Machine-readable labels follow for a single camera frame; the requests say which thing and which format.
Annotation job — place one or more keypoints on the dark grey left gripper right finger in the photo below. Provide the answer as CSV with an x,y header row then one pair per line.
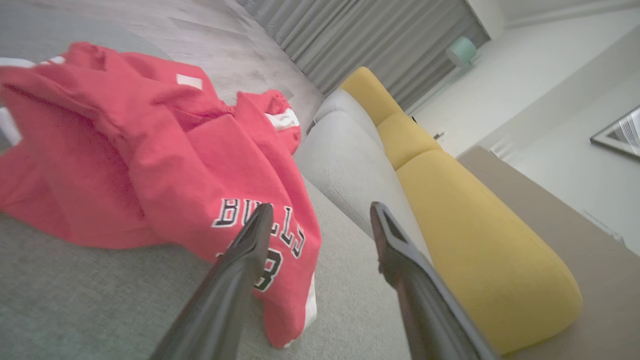
x,y
425,310

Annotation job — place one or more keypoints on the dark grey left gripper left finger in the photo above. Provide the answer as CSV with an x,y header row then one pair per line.
x,y
225,300

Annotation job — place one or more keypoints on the red shorts white band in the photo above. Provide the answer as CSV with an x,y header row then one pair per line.
x,y
240,165

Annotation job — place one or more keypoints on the red Bulls jersey white sleeves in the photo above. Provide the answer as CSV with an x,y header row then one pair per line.
x,y
60,165

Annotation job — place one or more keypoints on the yellow sofa back cushion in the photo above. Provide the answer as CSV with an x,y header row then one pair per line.
x,y
370,92
475,250
405,140

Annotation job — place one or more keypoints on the grey sofa seat cushion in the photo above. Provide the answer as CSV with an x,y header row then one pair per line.
x,y
350,170
340,102

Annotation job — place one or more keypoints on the grey pleated curtain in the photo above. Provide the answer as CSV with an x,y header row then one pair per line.
x,y
370,35

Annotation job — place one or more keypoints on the framed wall picture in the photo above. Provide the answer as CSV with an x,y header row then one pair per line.
x,y
622,134

